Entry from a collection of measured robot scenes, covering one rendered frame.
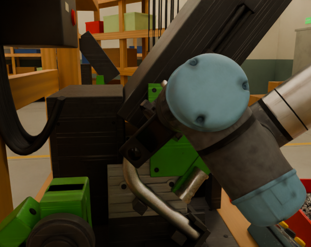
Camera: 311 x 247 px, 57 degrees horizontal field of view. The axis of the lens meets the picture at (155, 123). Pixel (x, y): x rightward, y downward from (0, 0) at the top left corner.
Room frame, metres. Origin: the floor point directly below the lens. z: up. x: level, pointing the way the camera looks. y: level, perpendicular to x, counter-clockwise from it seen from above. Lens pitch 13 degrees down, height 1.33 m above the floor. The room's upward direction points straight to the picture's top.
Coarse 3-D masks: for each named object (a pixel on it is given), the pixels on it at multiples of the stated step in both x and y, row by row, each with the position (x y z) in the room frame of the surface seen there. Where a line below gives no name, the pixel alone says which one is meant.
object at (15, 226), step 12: (24, 204) 0.33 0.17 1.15; (36, 204) 0.35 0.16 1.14; (12, 216) 0.31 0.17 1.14; (24, 216) 0.31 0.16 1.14; (36, 216) 0.33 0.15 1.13; (0, 228) 0.30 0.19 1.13; (12, 228) 0.30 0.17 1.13; (24, 228) 0.30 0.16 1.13; (0, 240) 0.30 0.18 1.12; (12, 240) 0.30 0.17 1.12; (24, 240) 0.30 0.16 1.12
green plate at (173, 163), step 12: (156, 84) 0.64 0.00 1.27; (156, 96) 0.64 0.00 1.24; (168, 144) 0.61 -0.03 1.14; (180, 144) 0.61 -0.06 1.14; (156, 156) 0.60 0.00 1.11; (168, 156) 0.60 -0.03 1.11; (180, 156) 0.61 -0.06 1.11; (192, 156) 0.61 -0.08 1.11; (156, 168) 0.59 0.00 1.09; (168, 168) 0.60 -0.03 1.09; (180, 168) 0.60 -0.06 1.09
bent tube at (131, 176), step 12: (132, 168) 0.56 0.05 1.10; (132, 180) 0.55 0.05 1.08; (132, 192) 0.55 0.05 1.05; (144, 192) 0.55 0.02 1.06; (156, 204) 0.54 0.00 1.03; (168, 204) 0.55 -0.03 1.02; (168, 216) 0.54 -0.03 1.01; (180, 216) 0.54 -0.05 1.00; (180, 228) 0.54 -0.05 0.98; (192, 228) 0.54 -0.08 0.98; (192, 240) 0.54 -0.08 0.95
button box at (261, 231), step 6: (252, 228) 0.62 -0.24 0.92; (258, 228) 0.61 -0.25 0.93; (264, 228) 0.59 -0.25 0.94; (270, 228) 0.58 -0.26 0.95; (276, 228) 0.57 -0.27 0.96; (282, 228) 0.60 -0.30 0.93; (252, 234) 0.61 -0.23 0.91; (258, 234) 0.60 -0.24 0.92; (264, 234) 0.58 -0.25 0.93; (270, 234) 0.57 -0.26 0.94; (276, 234) 0.56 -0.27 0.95; (282, 234) 0.55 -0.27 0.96; (288, 234) 0.58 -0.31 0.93; (258, 240) 0.58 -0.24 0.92; (264, 240) 0.57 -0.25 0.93; (270, 240) 0.56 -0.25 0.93; (276, 240) 0.55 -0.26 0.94; (282, 240) 0.53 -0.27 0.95; (288, 240) 0.53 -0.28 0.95; (294, 240) 0.55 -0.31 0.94; (264, 246) 0.56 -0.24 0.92; (270, 246) 0.55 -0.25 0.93; (276, 246) 0.53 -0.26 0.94; (282, 246) 0.52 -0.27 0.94; (288, 246) 0.51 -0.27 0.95; (294, 246) 0.51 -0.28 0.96; (300, 246) 0.54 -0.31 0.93
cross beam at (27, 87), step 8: (32, 72) 1.07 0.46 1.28; (40, 72) 1.07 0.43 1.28; (48, 72) 1.15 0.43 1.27; (56, 72) 1.30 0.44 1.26; (16, 80) 0.80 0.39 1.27; (24, 80) 0.86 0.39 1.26; (32, 80) 0.94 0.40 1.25; (40, 80) 1.03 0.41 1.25; (48, 80) 1.14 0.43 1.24; (56, 80) 1.29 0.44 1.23; (16, 88) 0.79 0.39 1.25; (24, 88) 0.86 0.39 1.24; (32, 88) 0.94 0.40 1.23; (40, 88) 1.02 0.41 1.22; (48, 88) 1.13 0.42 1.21; (56, 88) 1.28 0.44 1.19; (16, 96) 0.79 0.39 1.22; (24, 96) 0.85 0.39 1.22; (32, 96) 0.93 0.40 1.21; (40, 96) 1.02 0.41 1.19; (16, 104) 0.78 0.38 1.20; (24, 104) 0.84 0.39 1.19
